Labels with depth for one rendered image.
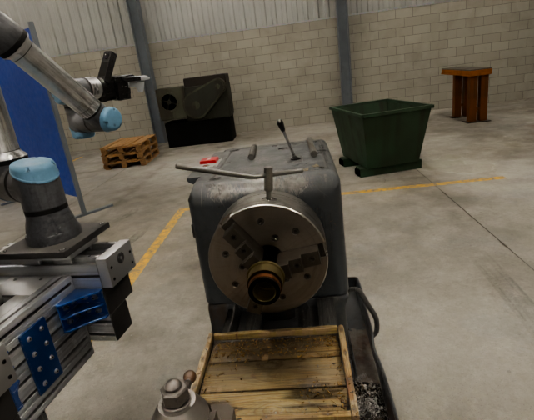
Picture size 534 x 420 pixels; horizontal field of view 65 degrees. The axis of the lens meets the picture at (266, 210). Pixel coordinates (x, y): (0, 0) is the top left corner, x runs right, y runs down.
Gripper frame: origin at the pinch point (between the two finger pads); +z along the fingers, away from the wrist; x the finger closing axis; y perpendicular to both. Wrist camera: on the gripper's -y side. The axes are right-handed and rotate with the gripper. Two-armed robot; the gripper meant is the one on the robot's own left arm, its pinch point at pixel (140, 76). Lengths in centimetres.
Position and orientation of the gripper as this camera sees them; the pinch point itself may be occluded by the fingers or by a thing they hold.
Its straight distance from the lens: 176.1
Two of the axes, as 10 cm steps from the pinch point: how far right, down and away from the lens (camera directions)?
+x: 8.5, 2.0, -4.9
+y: 0.1, 9.2, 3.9
